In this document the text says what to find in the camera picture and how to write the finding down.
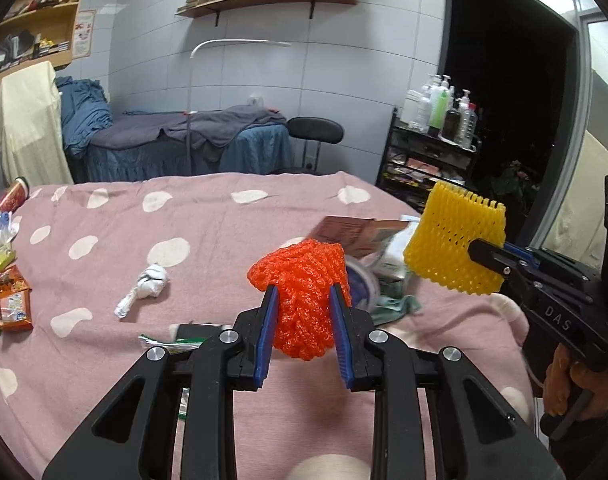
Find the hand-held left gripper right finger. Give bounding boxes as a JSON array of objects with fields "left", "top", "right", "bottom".
[{"left": 329, "top": 283, "right": 567, "bottom": 480}]

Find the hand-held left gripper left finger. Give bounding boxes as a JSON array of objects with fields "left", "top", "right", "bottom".
[{"left": 42, "top": 284, "right": 281, "bottom": 480}]

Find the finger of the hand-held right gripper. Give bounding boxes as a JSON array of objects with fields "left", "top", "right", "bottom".
[
  {"left": 504, "top": 243, "right": 549, "bottom": 271},
  {"left": 466, "top": 239, "right": 523, "bottom": 284}
]

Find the yellow foam fruit net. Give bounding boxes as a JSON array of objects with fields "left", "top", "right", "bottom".
[{"left": 403, "top": 181, "right": 507, "bottom": 295}]

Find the orange foam fruit net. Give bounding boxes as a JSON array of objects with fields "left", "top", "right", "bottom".
[{"left": 246, "top": 240, "right": 353, "bottom": 362}]

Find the person's right hand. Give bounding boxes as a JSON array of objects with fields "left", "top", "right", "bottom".
[{"left": 544, "top": 346, "right": 608, "bottom": 422}]

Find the pale green cloth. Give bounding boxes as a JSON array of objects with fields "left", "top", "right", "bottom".
[{"left": 371, "top": 280, "right": 423, "bottom": 326}]

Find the potted plant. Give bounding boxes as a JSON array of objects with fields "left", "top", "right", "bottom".
[{"left": 490, "top": 160, "right": 540, "bottom": 207}]

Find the green white wrapper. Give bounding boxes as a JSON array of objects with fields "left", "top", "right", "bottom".
[{"left": 137, "top": 322, "right": 225, "bottom": 357}]

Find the pink spotted blanket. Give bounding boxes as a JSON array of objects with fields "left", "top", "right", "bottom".
[{"left": 0, "top": 170, "right": 534, "bottom": 480}]

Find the brown paper packet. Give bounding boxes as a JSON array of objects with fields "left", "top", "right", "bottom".
[{"left": 314, "top": 215, "right": 409, "bottom": 261}]

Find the black metal trolley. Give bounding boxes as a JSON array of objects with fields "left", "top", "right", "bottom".
[{"left": 376, "top": 107, "right": 482, "bottom": 216}]

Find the crumpled white paper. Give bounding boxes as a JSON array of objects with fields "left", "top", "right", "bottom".
[{"left": 114, "top": 263, "right": 171, "bottom": 319}]

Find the group of pump bottles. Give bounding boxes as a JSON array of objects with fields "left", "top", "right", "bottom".
[{"left": 406, "top": 74, "right": 480, "bottom": 149}]

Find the black chair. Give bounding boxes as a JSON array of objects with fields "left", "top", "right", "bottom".
[{"left": 271, "top": 116, "right": 345, "bottom": 176}]

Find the grey towel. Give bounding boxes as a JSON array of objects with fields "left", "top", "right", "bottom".
[{"left": 156, "top": 104, "right": 287, "bottom": 162}]

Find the blue massage bed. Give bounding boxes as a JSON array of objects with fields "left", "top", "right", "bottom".
[{"left": 64, "top": 110, "right": 295, "bottom": 184}]

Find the white arc floor lamp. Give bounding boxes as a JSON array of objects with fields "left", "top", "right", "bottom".
[{"left": 186, "top": 38, "right": 293, "bottom": 177}]

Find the orange snack packet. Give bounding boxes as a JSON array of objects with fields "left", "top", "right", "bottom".
[{"left": 0, "top": 265, "right": 35, "bottom": 332}]

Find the red paper cup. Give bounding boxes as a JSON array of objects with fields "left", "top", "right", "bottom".
[{"left": 0, "top": 176, "right": 31, "bottom": 214}]

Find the pile of blue cloth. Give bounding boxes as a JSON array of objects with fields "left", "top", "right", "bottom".
[{"left": 56, "top": 76, "right": 116, "bottom": 156}]

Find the cream cloth cover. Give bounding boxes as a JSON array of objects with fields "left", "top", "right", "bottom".
[{"left": 0, "top": 60, "right": 75, "bottom": 187}]

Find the red white wall poster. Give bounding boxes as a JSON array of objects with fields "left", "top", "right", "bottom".
[{"left": 73, "top": 9, "right": 95, "bottom": 59}]

